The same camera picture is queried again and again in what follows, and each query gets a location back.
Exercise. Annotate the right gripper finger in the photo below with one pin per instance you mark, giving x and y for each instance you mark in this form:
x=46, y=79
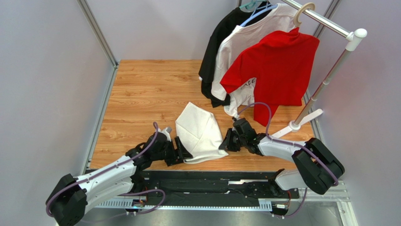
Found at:
x=234, y=143
x=227, y=143

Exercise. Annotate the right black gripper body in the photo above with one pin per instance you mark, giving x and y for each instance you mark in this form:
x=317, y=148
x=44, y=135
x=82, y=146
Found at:
x=236, y=139

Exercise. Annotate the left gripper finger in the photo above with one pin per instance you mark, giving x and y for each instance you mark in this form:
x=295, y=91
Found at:
x=173, y=158
x=181, y=152

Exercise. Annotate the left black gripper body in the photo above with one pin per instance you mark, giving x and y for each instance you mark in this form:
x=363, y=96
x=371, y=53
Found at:
x=167, y=151

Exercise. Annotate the white cloth napkin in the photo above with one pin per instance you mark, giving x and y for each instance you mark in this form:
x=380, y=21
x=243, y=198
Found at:
x=200, y=134

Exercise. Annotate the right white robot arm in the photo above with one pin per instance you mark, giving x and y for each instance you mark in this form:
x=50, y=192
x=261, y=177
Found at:
x=316, y=166

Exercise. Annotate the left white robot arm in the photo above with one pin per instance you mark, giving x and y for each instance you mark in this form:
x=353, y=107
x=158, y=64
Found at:
x=73, y=197

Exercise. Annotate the red t-shirt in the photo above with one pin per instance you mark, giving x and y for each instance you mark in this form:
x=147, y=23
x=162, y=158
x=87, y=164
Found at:
x=282, y=64

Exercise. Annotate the black t-shirt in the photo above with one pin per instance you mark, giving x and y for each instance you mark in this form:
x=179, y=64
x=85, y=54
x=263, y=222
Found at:
x=207, y=68

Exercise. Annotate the white flower print t-shirt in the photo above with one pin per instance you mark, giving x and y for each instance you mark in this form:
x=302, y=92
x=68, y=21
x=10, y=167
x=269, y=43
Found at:
x=241, y=38

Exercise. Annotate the blue hanger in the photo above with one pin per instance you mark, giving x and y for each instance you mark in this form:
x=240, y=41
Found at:
x=258, y=11

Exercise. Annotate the teal hanger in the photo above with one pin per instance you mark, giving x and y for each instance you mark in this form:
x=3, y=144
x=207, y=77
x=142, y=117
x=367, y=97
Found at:
x=253, y=5

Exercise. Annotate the wooden hanger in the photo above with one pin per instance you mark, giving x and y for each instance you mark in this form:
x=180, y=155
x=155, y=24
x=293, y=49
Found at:
x=309, y=5

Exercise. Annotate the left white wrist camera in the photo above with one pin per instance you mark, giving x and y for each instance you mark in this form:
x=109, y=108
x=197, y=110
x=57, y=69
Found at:
x=167, y=131

